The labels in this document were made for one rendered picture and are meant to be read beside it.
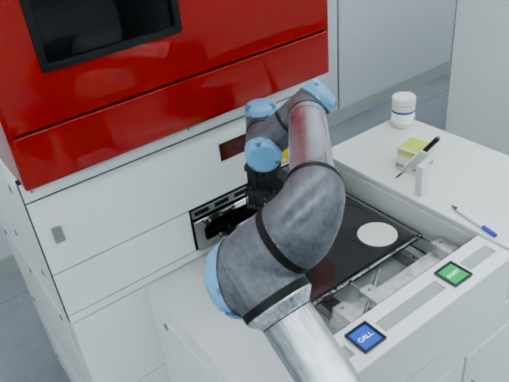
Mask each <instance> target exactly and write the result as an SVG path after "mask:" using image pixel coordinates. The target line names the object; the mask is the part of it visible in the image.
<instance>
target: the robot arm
mask: <svg viewBox="0 0 509 382"><path fill-rule="evenodd" d="M336 105H337V101H336V98H335V96H334V95H333V94H332V92H331V91H330V90H329V88H328V87H327V86H326V85H325V84H324V83H322V82H321V81H320V80H318V79H312V80H310V81H309V82H308V83H306V84H305V85H304V86H302V87H301V88H300V90H299V91H297V93H296V94H294V95H293V96H292V97H291V98H290V99H289V100H288V101H286V102H285V103H284V104H283V105H282V106H281V107H280V108H278V109H277V104H276V102H275V101H274V100H272V99H267V98H260V99H253V100H251V101H250V102H248V103H247V104H246V105H245V116H244V117H245V122H246V132H245V135H246V137H245V148H244V150H245V160H246V164H245V165H244V170H245V171H246V172H247V178H248V183H247V185H246V189H245V199H246V205H247V208H254V209H255V210H260V211H258V212H257V213H256V214H254V215H253V216H252V217H251V218H249V219H248V220H247V221H246V222H245V223H244V224H242V225H241V226H240V227H238V228H237V229H236V230H235V231H233V232H232V233H231V234H230V235H229V236H225V237H224V238H223V239H222V240H221V241H220V242H219V243H218V245H217V246H216V247H215V248H214V249H212V250H211V251H210V252H209V254H208V256H207V258H206V259H205V267H204V279H205V286H206V288H207V291H208V293H209V296H210V297H211V299H212V301H213V302H214V304H215V305H216V306H217V307H218V309H219V310H220V311H221V312H225V315H226V316H228V317H230V318H233V319H243V321H244V322H245V324H246V325H247V326H248V327H250V328H253V329H256V330H260V331H262V332H263V333H264V335H265V337H266V338H267V340H268V341H269V343H270V345H271V346H272V347H273V349H274V351H275V353H276V354H277V355H278V357H279V359H280V361H281V362H282V364H283V365H284V367H285V368H286V370H287V371H288V373H289V375H290V377H291V378H292V379H293V381H294V382H363V380H362V379H361V377H360V375H359V374H358V373H357V371H356V370H355V368H354V366H353V365H352V363H351V362H350V361H349V359H348V357H347V355H346V354H345V353H344V351H343V350H342V348H341V346H340V345H339V344H338V342H337V341H336V339H335V337H334V336H333V335H332V333H331V332H330V330H329V328H328V327H327V326H326V324H325V323H324V321H323V319H322V318H321V317H320V315H319V313H318V312H317V310H316V309H315V307H314V306H313V304H312V303H311V301H310V294H311V283H310V282H309V280H308V279H307V278H306V276H305V274H304V273H306V272H307V271H308V270H310V269H311V268H312V267H313V266H315V265H316V264H318V263H319V262H320V261H321V260H322V259H323V257H324V256H325V255H326V254H327V253H328V251H329V249H330V248H331V246H332V244H333V242H334V240H335V238H336V236H337V234H338V232H339V228H340V225H341V223H342V217H343V214H344V208H345V186H344V182H343V179H342V176H341V174H340V173H339V171H338V170H337V169H336V168H335V167H334V162H333V153H332V148H331V143H330V138H329V129H328V124H327V119H326V115H327V114H329V113H330V112H331V111H332V110H333V109H334V108H335V107H336ZM287 148H289V172H288V171H285V170H283V169H282V168H281V160H282V153H283V152H284V151H285V150H286V149H287ZM249 186H250V187H249ZM247 196H248V197H247Z"/></svg>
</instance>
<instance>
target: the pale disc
mask: <svg viewBox="0 0 509 382"><path fill-rule="evenodd" d="M358 238H359V240H360V241H361V242H363V243H365V244H367V245H369V246H387V245H390V244H392V243H394V241H396V240H397V238H398V233H397V230H396V229H395V228H394V227H392V226H391V225H389V224H385V223H381V222H371V223H368V224H365V225H363V226H361V227H360V228H359V229H358Z"/></svg>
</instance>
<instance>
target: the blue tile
mask: <svg viewBox="0 0 509 382"><path fill-rule="evenodd" d="M349 337H350V338H352V339H353V341H355V342H356V343H357V344H359V345H360V346H361V347H363V348H364V349H365V350H366V349H368V348H370V347H371V346H372V345H373V344H374V343H376V342H377V341H379V340H381V339H382V337H381V336H380V335H379V334H378V333H376V332H375V331H374V330H372V329H371V328H369V327H368V326H367V325H366V324H365V325H363V326H362V327H360V328H359V329H357V330H356V331H355V332H354V333H352V334H350V335H349Z"/></svg>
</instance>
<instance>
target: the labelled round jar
mask: <svg viewBox="0 0 509 382"><path fill-rule="evenodd" d="M415 103H416V95H414V94H413V93H412V92H397V93H395V94H394V95H393V96H392V116H391V125H392V126H393V127H395V128H398V129H408V128H411V127H412V126H413V125H414V119H415V107H416V104H415Z"/></svg>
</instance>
